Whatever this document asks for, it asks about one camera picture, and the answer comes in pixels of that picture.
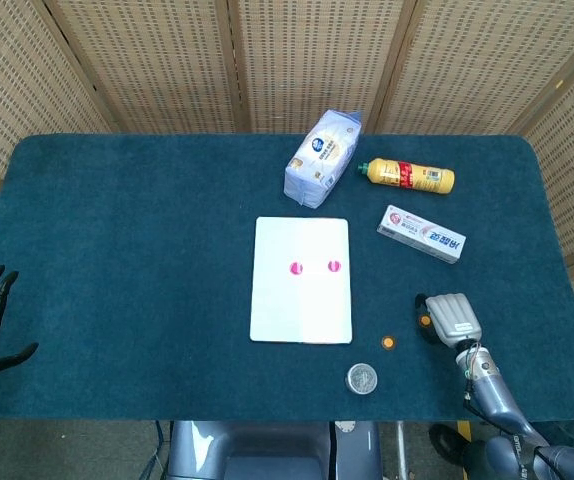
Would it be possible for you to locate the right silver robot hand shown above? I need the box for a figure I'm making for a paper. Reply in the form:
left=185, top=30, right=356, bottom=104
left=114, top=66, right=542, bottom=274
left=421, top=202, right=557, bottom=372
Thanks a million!
left=414, top=293, right=483, bottom=350

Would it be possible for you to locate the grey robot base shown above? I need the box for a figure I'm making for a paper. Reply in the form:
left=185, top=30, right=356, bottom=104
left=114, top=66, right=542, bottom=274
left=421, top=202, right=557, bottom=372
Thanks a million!
left=166, top=420, right=383, bottom=480

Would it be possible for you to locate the white rectangular board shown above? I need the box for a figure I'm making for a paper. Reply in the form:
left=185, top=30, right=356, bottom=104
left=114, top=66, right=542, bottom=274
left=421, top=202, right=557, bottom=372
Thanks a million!
left=249, top=215, right=354, bottom=346

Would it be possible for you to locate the white toothpaste box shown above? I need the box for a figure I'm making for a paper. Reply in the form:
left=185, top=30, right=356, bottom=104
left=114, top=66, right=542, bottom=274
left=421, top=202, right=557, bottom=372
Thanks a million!
left=376, top=203, right=467, bottom=265

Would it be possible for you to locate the metal table leg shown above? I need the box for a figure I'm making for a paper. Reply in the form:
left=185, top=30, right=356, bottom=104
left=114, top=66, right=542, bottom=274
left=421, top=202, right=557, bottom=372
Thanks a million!
left=395, top=421, right=409, bottom=480

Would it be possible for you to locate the yellow bottle green cap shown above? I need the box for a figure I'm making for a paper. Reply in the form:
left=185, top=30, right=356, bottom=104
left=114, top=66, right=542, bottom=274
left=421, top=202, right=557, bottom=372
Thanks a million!
left=356, top=157, right=456, bottom=197

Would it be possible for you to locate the teal tablecloth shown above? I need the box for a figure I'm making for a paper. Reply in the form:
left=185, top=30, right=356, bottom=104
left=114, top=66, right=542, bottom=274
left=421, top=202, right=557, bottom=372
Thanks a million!
left=0, top=132, right=574, bottom=422

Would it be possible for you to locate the blue white tissue pack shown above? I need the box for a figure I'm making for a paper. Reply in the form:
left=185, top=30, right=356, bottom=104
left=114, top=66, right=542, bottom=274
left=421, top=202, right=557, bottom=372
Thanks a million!
left=283, top=108, right=363, bottom=209

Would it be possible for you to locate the woven folding screen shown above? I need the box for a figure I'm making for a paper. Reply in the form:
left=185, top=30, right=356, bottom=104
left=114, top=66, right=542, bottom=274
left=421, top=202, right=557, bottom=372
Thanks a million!
left=0, top=0, right=574, bottom=396

